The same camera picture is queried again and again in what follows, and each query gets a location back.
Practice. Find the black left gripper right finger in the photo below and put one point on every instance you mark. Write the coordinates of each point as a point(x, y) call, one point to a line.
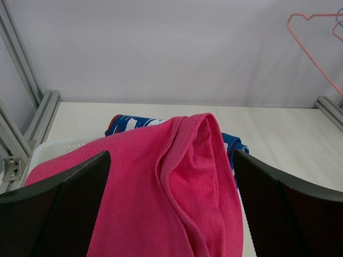
point(286, 215)

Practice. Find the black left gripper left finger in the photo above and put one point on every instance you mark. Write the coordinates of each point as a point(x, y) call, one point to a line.
point(55, 216)

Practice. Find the blue white patterned trousers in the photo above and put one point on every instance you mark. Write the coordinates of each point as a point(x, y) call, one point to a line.
point(139, 124)

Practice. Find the pink trousers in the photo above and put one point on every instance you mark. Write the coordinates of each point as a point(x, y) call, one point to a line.
point(137, 218)

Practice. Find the pink hanger of blue trousers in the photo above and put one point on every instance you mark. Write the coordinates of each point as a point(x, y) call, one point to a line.
point(320, 40)

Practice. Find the white plastic basket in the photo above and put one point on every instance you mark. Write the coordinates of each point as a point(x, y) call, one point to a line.
point(50, 150)

